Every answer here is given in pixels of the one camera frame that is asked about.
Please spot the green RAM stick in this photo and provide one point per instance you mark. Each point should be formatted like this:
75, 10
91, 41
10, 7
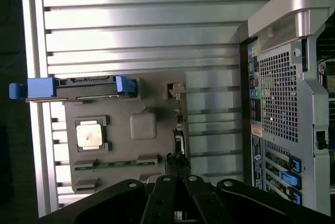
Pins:
117, 164

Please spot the open gray PC case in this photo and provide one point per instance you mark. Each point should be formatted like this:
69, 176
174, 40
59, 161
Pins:
282, 12

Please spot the gray parts rack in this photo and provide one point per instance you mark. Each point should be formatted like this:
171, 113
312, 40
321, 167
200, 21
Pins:
117, 109

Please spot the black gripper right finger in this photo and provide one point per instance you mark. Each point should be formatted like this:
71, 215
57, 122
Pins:
204, 200

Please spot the hard disk with blue caddy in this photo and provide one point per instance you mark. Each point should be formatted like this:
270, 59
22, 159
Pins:
42, 90

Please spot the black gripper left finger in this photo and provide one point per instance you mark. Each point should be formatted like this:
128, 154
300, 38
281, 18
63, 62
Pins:
162, 197

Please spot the blue slot retainer clip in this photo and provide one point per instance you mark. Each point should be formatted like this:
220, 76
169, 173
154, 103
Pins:
289, 178
295, 198
295, 166

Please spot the CPU chip with silver lid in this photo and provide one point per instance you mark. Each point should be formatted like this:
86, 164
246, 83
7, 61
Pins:
89, 136

